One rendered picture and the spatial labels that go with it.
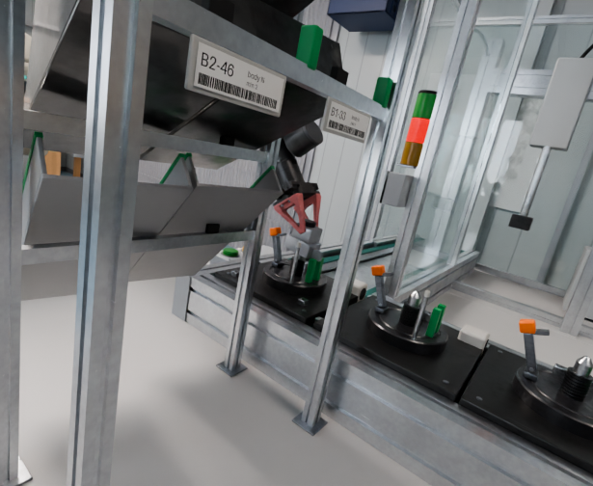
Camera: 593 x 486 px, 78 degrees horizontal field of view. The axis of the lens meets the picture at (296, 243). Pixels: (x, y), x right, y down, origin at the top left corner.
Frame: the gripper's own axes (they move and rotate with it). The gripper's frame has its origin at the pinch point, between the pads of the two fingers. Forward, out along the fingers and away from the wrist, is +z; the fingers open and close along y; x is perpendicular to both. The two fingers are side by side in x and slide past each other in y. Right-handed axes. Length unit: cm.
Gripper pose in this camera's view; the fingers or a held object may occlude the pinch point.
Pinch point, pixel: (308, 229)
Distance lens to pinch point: 76.6
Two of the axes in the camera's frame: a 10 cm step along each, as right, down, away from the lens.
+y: 6.0, -0.9, 8.0
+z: 3.4, 9.3, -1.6
